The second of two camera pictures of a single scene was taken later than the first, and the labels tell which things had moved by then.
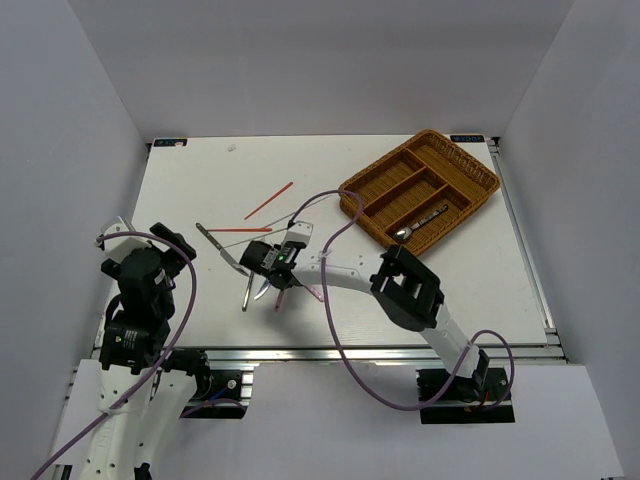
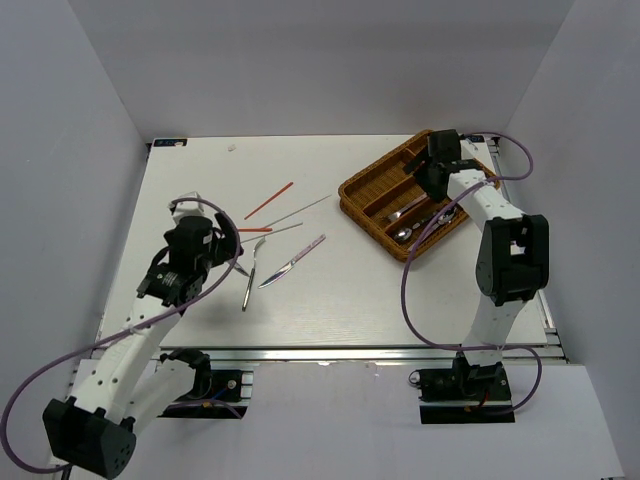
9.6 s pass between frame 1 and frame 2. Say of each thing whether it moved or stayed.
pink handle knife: moved
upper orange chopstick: stayed
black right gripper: moved
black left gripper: moved
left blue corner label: stayed
